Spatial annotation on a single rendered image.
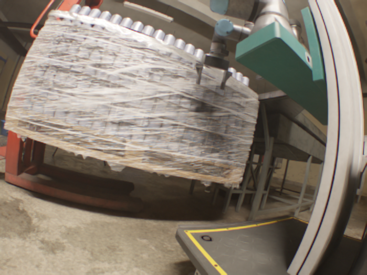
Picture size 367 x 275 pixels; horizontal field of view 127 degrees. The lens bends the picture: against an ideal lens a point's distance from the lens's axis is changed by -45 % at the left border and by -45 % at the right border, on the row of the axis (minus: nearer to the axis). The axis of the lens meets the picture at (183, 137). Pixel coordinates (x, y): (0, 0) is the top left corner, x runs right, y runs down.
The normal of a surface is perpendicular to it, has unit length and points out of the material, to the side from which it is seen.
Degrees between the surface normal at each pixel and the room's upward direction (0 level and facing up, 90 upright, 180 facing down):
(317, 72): 90
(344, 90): 90
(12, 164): 90
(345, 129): 90
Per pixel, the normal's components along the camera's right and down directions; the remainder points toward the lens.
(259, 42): -0.90, -0.23
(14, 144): 0.43, 0.03
